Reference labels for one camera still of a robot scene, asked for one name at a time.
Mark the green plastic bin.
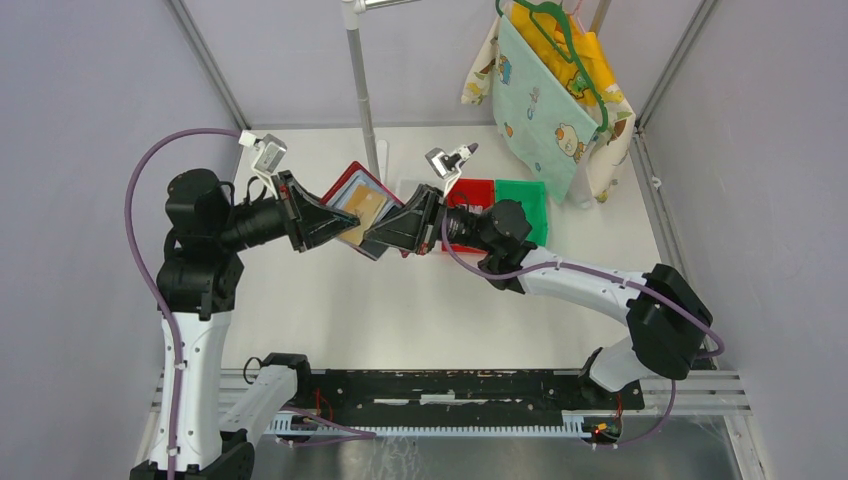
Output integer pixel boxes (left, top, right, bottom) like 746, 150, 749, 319
495, 179, 549, 247

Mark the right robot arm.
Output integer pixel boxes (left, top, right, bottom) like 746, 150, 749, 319
364, 185, 712, 408

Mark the cream cartoon cloth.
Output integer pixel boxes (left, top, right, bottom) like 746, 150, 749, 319
460, 20, 635, 204

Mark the red plastic bin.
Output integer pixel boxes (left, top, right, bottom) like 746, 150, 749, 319
447, 178, 495, 214

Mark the white stand base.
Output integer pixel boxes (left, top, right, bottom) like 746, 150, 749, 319
376, 139, 389, 184

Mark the yellow garment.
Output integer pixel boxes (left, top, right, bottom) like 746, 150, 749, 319
509, 1, 625, 108

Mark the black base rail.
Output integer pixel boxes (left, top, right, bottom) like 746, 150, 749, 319
288, 369, 645, 428

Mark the green clothes hanger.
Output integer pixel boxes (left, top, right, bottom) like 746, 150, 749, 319
514, 0, 609, 130

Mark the dark grey credit card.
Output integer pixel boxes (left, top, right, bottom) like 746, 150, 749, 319
357, 239, 389, 261

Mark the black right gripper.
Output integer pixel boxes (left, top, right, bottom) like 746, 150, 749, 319
363, 185, 495, 256

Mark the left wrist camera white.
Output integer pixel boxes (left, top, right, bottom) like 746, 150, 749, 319
238, 130, 288, 199

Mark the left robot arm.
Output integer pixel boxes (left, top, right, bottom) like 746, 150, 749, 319
130, 169, 359, 479

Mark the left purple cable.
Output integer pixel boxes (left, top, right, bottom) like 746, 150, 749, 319
124, 128, 376, 480

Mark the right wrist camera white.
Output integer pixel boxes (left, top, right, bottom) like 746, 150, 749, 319
425, 142, 479, 199

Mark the gold credit card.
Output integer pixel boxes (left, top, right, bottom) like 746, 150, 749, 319
338, 185, 388, 245

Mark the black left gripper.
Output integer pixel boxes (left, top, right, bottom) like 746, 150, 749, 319
217, 169, 362, 252

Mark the red leather card holder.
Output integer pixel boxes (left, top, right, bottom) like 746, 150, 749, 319
322, 162, 403, 261

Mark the mint cartoon cloth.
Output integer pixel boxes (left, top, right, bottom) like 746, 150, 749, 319
492, 16, 598, 203

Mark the purple cable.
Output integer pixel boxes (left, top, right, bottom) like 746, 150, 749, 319
440, 140, 726, 448
124, 128, 376, 480

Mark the white cable duct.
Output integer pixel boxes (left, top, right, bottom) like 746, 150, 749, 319
258, 411, 624, 439

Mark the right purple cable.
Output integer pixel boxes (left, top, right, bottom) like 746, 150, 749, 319
440, 140, 726, 448

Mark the silver stand pole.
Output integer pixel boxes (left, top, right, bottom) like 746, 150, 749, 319
341, 0, 380, 180

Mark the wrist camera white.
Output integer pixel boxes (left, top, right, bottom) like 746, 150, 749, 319
425, 142, 479, 199
238, 130, 288, 199

